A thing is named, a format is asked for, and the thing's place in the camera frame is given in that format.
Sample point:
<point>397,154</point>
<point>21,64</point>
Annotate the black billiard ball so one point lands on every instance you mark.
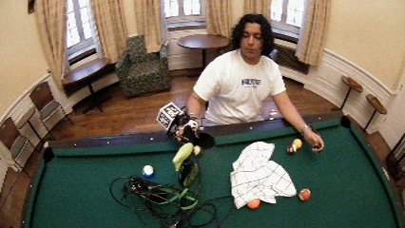
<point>315,147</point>

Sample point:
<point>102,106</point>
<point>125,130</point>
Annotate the yellow billiard ball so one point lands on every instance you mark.
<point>297,143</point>

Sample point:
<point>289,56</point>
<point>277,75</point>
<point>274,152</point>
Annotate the cream billiard ball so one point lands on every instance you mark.
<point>197,150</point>

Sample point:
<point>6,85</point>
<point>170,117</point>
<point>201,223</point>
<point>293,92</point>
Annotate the maroon striped billiard ball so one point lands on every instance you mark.
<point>290,148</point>

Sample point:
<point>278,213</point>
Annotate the white cube of black markers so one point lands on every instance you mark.
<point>168,114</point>

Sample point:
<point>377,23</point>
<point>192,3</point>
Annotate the green spray bottle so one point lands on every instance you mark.
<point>186,164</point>

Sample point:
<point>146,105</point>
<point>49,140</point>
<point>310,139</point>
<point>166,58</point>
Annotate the green pool table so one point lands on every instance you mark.
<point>329,177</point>

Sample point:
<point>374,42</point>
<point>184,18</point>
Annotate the blue and white billiard ball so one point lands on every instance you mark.
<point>146,171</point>

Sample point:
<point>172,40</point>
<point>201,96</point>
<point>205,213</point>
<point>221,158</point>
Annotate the red striped billiard ball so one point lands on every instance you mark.
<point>303,194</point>

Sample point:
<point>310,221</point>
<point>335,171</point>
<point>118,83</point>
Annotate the white checked cloth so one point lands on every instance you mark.
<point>258,174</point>

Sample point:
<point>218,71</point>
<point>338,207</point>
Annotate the dark wooden chair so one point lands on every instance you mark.
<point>395,158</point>

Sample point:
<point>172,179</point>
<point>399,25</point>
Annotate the white t-shirt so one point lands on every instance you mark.
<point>236,88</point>

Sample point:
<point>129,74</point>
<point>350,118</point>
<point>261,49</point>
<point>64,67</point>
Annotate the green patterned armchair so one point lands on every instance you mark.
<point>142,68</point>

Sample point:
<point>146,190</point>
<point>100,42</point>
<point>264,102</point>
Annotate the orange billiard ball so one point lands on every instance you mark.
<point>253,203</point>

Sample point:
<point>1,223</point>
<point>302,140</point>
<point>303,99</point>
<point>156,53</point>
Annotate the dark radiator grille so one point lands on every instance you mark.
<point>290,58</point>

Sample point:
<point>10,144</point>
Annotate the round wooden table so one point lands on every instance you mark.
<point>202,41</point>

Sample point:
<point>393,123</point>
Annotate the dark wooden side table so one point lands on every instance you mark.
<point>86,72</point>

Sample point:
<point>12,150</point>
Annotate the the person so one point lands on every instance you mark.
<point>253,38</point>

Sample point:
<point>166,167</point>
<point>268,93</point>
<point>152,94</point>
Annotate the beige curtain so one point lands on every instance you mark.
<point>218,17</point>
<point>148,25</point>
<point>110,30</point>
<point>50,41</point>
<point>314,31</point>
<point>256,7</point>

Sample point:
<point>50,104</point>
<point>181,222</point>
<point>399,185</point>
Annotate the window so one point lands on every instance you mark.
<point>80,25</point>
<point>288,14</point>
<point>182,11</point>

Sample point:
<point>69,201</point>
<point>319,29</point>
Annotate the small round wall table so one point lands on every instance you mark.
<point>375,104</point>
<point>351,84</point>

